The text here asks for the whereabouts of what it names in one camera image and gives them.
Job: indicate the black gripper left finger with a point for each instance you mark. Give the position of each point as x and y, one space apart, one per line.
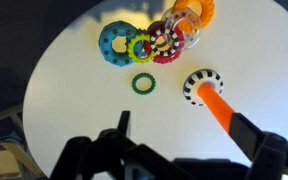
110 150

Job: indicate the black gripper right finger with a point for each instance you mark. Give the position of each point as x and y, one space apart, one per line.
247 136

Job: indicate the orange stand with striped base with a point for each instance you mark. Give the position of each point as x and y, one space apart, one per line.
214 100

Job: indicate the light wooden chair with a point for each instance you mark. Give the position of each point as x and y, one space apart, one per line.
0 163

